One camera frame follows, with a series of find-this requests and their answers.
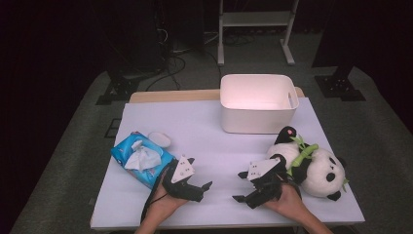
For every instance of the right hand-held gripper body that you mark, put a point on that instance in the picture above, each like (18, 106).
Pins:
(263, 169)

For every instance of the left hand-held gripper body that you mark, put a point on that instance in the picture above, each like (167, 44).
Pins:
(183, 170)

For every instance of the white wet wipe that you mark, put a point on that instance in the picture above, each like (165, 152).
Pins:
(142, 159)

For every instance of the blue wet wipes pack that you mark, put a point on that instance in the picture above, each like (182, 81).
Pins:
(130, 151)

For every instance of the panda plush toy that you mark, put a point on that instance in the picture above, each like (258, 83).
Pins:
(319, 175)

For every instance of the person's left hand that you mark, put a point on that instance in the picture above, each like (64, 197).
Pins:
(164, 203)

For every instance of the person's right hand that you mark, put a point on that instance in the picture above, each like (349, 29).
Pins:
(287, 200)

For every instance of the white plastic storage bin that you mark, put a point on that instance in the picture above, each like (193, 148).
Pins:
(256, 117)

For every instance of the black stand base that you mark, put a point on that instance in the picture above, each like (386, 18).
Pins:
(339, 87)
(118, 89)

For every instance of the white metal stand frame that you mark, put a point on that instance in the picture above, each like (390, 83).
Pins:
(255, 19)

